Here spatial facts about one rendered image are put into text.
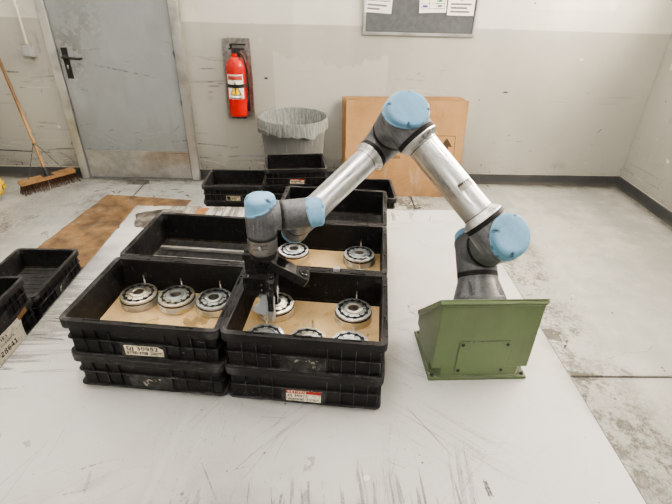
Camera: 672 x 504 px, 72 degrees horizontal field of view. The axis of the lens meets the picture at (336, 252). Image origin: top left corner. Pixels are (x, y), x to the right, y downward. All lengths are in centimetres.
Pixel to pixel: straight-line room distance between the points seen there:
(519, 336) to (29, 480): 120
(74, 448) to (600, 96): 446
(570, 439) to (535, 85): 354
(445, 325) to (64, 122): 409
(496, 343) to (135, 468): 92
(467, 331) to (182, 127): 353
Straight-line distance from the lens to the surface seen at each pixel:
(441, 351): 128
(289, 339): 109
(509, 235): 125
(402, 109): 125
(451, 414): 128
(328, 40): 407
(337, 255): 158
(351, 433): 120
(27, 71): 480
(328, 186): 129
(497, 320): 126
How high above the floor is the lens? 165
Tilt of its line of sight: 31 degrees down
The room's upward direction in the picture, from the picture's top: 2 degrees clockwise
